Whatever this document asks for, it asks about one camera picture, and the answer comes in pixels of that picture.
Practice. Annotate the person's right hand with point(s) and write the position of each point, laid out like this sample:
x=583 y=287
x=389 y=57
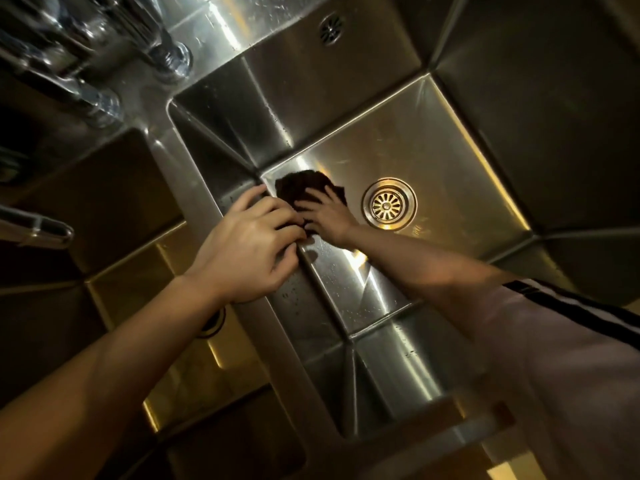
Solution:
x=330 y=219

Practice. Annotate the person's left hand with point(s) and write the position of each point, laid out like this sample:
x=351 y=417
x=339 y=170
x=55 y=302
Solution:
x=235 y=254

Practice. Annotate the person's left middle finger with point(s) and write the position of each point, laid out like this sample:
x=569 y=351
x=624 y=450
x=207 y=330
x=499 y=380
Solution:
x=290 y=219

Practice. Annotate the person's left thumb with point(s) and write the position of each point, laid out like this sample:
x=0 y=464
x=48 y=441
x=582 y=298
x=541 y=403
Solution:
x=286 y=264

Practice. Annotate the person's right little finger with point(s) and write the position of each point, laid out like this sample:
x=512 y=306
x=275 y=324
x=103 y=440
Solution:
x=336 y=195

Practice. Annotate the person's right middle finger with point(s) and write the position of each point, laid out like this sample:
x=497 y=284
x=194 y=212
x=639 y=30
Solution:
x=307 y=205

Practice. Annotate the person's left little finger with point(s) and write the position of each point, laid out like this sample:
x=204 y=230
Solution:
x=248 y=197

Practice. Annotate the dark brown cleaning cloth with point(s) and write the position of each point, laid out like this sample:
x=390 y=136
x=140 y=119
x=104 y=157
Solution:
x=305 y=184

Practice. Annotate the person's left forearm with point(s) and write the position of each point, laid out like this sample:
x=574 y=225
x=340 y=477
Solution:
x=105 y=374

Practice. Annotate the person's right forearm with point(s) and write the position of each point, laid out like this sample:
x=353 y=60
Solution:
x=425 y=274

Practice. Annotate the round metal drain strainer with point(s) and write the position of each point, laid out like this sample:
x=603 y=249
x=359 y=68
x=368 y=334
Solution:
x=389 y=204

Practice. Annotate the dark round drain opening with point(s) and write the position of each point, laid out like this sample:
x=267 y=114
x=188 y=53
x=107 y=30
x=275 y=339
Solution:
x=215 y=324

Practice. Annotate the stainless steel double sink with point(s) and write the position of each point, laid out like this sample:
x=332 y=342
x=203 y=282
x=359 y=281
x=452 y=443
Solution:
x=400 y=119

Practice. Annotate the round sink overflow grille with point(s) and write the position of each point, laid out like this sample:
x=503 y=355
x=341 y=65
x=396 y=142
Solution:
x=331 y=29

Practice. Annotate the chrome faucet with round base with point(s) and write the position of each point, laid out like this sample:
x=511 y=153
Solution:
x=160 y=39
x=75 y=79

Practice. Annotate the chrome faucet spout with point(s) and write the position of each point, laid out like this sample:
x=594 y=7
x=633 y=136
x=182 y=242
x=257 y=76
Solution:
x=35 y=229

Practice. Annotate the white sleeve with black stripe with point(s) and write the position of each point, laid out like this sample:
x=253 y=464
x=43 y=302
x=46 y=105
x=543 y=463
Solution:
x=570 y=384

